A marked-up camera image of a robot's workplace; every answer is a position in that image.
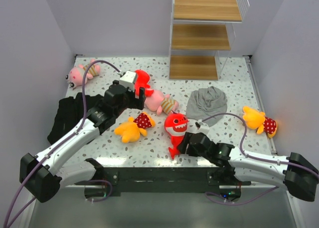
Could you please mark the grey cloth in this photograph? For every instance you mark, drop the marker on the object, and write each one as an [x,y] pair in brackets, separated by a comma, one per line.
[206,102]

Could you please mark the pink plush striped centre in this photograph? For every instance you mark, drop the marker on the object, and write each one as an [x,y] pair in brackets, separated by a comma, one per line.
[160,103]

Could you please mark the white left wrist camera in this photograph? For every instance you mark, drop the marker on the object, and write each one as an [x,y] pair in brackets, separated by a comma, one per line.
[128,80]

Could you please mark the white wire wooden shelf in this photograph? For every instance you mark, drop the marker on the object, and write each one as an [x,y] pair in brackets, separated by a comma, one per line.
[201,35]

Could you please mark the black cloth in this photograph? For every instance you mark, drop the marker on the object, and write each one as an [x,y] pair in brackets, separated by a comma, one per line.
[70,112]

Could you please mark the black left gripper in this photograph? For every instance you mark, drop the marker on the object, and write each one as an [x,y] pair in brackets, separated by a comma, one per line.
[136,103]

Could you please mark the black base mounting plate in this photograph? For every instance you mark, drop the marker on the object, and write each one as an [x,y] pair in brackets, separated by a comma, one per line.
[161,180]

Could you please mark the yellow plush polka dot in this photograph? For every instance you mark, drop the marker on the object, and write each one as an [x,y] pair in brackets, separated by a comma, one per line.
[133,128]
[258,121]

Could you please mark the red shark plush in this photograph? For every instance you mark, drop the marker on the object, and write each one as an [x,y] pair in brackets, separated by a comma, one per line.
[142,81]
[176,126]

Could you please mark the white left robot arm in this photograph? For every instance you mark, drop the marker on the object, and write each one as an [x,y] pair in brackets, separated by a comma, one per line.
[40,174]

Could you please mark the pink plush far left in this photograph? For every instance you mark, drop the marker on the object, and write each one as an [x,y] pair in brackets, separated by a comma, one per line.
[76,74]

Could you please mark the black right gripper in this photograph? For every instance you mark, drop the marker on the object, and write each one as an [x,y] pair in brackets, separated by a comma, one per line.
[183,145]

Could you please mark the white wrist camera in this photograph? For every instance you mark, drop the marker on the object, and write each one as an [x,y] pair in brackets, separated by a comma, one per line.
[128,80]
[201,127]

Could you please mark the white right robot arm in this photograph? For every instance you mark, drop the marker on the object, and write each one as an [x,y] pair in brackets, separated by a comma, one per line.
[293,173]

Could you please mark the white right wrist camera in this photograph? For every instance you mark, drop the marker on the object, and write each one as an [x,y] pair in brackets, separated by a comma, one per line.
[201,127]

